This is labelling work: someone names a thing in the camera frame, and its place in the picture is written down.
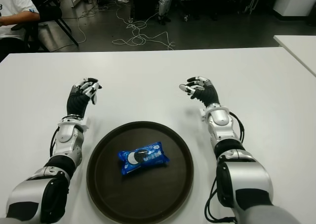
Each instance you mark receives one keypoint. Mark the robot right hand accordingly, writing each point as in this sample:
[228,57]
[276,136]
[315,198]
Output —
[207,93]

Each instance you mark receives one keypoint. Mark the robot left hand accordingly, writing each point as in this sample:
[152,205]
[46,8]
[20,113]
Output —
[76,103]

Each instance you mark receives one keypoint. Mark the blue Oreo cookie pack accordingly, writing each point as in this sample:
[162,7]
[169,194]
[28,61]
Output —
[143,157]

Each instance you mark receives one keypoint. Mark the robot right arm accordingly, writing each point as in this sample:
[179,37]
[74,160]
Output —
[234,159]

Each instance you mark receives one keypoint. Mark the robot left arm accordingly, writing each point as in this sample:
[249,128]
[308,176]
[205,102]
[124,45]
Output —
[64,142]

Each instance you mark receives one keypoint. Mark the round dark brown tray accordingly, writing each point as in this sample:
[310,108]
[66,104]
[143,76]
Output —
[140,169]

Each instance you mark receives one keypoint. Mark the black chair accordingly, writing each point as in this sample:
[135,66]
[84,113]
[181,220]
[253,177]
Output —
[50,11]

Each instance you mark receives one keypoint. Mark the white humanoid robot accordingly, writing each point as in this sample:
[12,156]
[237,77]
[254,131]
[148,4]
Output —
[163,4]

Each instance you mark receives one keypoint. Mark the white side table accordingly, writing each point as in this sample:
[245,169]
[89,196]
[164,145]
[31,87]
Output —
[298,48]

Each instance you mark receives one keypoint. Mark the black pillar cabinet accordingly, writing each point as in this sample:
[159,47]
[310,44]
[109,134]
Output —
[144,1]

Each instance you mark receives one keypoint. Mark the seated person white t-shirt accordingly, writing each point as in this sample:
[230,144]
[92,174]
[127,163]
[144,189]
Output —
[12,4]

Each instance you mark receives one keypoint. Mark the white cabinet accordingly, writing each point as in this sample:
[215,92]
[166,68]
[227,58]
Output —
[293,1]

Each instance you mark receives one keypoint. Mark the folded metal frame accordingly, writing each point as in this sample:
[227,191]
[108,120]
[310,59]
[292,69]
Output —
[251,2]

